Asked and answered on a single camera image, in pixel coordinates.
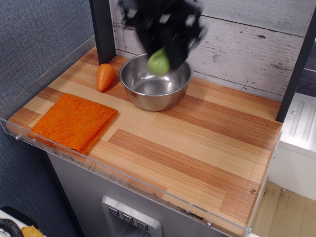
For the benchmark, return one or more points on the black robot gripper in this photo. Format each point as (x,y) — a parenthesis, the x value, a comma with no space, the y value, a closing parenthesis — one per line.
(172,25)

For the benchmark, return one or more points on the green handled grey spatula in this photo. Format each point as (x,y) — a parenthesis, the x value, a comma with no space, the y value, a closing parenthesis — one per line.
(158,63)

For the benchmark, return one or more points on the stainless steel bowl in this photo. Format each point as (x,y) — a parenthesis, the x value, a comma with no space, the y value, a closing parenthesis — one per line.
(150,92)

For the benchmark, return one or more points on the orange folded cloth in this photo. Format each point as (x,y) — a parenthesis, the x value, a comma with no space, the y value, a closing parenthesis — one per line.
(74,122)

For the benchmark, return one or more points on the orange plastic carrot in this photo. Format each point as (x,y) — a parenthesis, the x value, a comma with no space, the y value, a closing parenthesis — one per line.
(105,76)

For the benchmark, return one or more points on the white ribbed side unit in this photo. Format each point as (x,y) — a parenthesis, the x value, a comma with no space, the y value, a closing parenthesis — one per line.
(299,126)

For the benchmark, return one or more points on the clear acrylic left guard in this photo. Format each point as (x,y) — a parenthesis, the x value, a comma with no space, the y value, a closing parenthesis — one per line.
(20,82)

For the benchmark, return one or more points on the clear acrylic guard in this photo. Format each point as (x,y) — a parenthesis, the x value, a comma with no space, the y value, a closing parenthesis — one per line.
(20,82)
(134,182)

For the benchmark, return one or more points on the grey toy fridge cabinet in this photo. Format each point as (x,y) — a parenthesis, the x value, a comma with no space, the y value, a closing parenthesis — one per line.
(84,191)

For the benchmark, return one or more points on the clear acrylic front guard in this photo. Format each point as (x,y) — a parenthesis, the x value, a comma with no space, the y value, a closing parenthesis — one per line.
(134,182)

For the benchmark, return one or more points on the silver dispenser button panel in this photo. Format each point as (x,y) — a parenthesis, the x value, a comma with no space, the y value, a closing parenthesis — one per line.
(126,221)

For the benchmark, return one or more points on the dark left upright post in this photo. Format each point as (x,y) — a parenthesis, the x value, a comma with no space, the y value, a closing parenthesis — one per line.
(103,30)

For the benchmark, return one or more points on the dark upright post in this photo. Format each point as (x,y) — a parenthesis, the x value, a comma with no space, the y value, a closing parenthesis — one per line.
(103,30)
(298,69)

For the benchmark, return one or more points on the dark right upright post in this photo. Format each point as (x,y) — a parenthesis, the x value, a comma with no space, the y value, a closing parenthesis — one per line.
(298,69)

